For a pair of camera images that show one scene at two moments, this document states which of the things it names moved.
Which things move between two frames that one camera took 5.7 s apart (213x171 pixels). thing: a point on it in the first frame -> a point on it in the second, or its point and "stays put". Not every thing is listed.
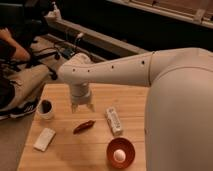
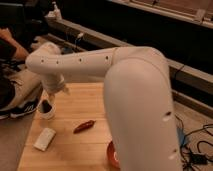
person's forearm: (20, 54) stays put
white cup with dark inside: (45, 109) stays put
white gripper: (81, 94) -> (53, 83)
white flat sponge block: (44, 139) stays put
